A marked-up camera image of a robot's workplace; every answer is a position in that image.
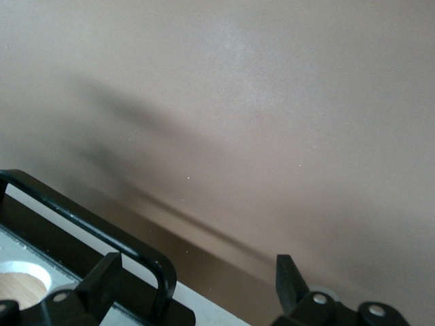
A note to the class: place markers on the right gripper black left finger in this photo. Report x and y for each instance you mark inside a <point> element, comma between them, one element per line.
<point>102,285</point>

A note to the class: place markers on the white-front drawer with hole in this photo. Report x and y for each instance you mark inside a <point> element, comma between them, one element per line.
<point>13,245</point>

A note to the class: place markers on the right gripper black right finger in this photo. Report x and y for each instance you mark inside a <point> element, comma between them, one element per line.
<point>289,285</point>

